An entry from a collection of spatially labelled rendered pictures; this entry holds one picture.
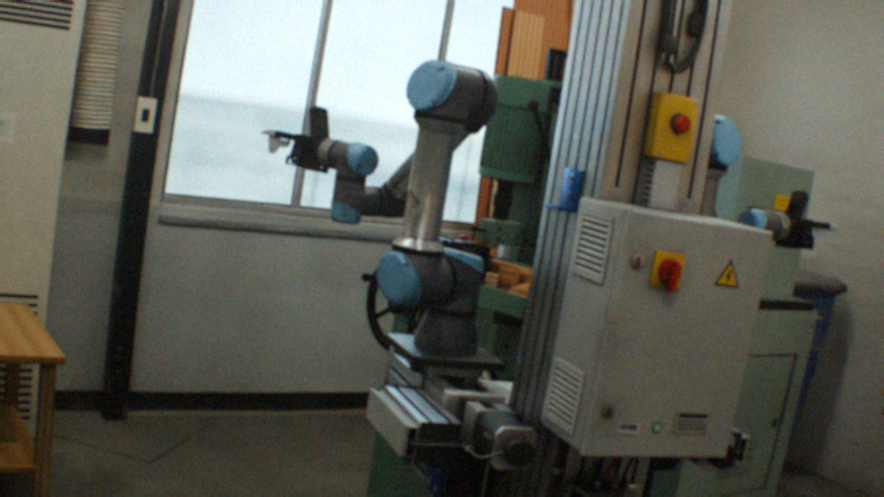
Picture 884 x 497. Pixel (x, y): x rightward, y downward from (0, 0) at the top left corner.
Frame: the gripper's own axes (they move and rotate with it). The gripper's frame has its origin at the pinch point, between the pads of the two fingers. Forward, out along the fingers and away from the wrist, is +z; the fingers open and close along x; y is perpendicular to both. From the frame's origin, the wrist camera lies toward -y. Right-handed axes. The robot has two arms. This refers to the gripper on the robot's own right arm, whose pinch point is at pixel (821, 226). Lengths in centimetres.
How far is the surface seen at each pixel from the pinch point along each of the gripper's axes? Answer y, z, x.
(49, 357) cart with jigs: 55, -175, -122
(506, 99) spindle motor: -30, -59, -74
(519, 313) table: 31, -63, -54
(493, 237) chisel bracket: 11, -55, -79
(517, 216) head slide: 3, -43, -84
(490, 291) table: 26, -65, -66
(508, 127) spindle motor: -22, -57, -73
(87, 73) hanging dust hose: -36, -153, -196
